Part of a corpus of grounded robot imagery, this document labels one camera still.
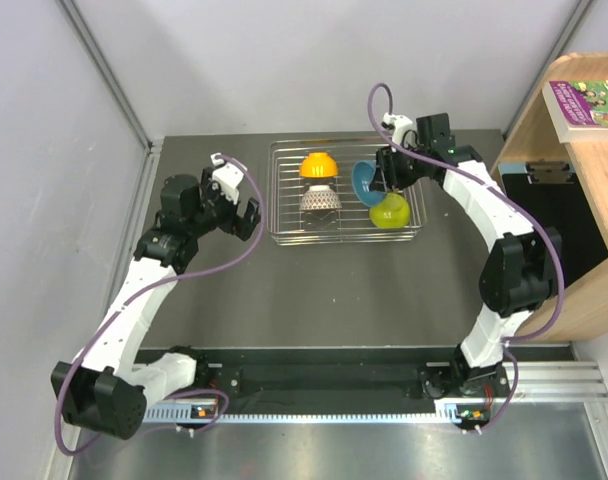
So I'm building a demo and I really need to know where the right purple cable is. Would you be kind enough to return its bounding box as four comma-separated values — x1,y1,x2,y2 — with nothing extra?
367,82,568,434

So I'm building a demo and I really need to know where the lime green bowl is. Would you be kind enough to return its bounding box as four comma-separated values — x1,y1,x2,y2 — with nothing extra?
369,193,411,229

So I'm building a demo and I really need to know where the orange bowl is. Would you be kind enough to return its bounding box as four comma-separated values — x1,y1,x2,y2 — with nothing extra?
299,152,338,179

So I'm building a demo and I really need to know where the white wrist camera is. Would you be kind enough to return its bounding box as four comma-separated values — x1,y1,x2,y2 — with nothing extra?
211,152,247,205
381,113,415,146

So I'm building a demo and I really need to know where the red floral patterned bowl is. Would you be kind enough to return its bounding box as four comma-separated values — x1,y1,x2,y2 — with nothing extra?
299,185,341,211

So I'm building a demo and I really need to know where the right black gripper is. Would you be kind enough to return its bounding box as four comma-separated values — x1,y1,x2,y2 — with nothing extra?
370,141,430,195

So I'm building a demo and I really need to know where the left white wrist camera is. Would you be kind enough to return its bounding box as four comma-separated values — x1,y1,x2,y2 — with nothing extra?
211,152,247,205

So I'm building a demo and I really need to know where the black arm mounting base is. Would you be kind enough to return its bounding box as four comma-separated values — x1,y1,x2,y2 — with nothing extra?
153,349,510,406

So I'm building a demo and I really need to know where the black clipboard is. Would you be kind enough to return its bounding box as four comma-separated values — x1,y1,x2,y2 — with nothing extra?
498,160,608,286

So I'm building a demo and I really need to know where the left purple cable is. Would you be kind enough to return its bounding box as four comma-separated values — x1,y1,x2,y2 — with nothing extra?
53,153,265,457

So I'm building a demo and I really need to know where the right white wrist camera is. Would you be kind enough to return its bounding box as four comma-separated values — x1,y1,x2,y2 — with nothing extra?
381,113,415,146

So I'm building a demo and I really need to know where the metal wire dish rack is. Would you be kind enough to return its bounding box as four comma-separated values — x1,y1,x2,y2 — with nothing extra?
267,134,427,245

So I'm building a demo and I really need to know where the blue ceramic bowl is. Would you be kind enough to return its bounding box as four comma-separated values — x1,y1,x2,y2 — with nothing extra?
351,160,386,208

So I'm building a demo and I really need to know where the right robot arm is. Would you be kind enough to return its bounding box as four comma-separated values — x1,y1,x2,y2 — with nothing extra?
373,113,564,398

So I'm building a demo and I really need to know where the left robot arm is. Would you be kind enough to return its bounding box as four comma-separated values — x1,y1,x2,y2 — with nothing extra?
51,154,264,439

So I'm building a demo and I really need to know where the purple green book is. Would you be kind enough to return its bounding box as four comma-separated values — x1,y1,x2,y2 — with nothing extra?
542,80,608,144

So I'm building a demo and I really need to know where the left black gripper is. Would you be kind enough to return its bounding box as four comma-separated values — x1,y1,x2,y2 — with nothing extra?
188,168,262,241

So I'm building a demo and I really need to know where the purple cable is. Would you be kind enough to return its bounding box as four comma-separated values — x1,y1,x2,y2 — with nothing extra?
367,82,568,434
53,153,265,457

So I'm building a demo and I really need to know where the wooden shelf unit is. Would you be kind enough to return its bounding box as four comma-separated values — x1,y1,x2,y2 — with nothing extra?
491,52,608,342

